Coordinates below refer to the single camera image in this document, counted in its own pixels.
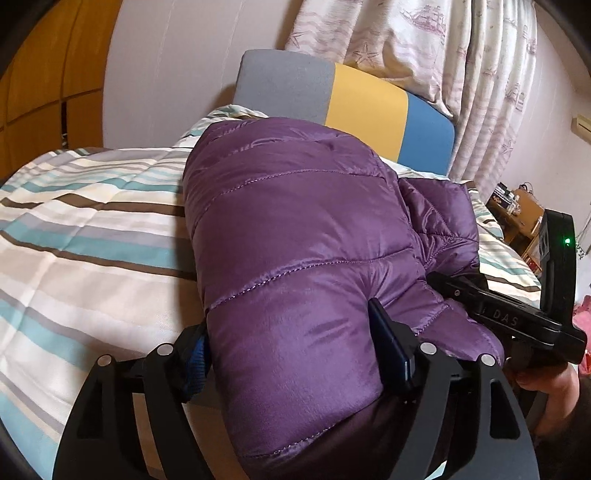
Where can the white air conditioner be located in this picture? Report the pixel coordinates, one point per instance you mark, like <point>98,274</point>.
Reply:
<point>582,127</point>

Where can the row of dark books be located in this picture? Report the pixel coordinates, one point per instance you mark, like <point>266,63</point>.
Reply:
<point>503,196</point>

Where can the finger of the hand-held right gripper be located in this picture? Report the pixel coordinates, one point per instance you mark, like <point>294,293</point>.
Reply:
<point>455,286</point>

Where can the wooden nightstand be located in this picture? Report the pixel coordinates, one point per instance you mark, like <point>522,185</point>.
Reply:
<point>526,217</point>

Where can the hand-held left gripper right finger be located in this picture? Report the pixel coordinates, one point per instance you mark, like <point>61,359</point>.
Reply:
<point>392,346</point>

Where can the white printed curtain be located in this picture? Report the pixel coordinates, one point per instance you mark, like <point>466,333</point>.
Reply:
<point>485,92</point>

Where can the wooden wardrobe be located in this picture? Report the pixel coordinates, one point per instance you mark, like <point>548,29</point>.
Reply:
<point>41,92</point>

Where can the pink cloth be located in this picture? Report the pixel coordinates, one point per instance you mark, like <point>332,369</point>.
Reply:
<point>584,309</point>

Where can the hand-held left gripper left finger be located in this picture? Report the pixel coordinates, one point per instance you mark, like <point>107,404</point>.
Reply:
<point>196,364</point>

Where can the purple quilted down jacket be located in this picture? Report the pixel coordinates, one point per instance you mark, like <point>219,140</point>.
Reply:
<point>300,240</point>

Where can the striped duvet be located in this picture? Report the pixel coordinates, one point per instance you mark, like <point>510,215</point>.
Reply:
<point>92,258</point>

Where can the grey yellow blue headboard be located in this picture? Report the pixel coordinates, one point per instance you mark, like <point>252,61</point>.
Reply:
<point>364,101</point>

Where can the person's right forearm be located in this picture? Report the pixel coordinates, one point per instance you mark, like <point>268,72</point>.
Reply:
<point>561,413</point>

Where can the person's right hand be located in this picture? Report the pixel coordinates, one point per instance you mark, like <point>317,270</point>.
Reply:
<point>549,381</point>

